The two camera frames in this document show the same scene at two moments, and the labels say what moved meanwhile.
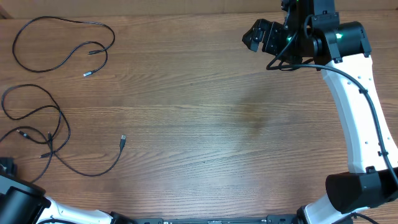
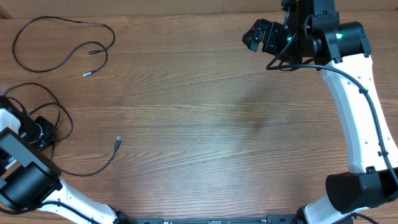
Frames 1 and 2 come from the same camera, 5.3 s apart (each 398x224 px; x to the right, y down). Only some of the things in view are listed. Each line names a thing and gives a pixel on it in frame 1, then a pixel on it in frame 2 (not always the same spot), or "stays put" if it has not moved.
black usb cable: (122, 144) -> (119, 140)
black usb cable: (72, 49) stays put
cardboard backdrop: (173, 9) stays put
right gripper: (271, 31) stays put
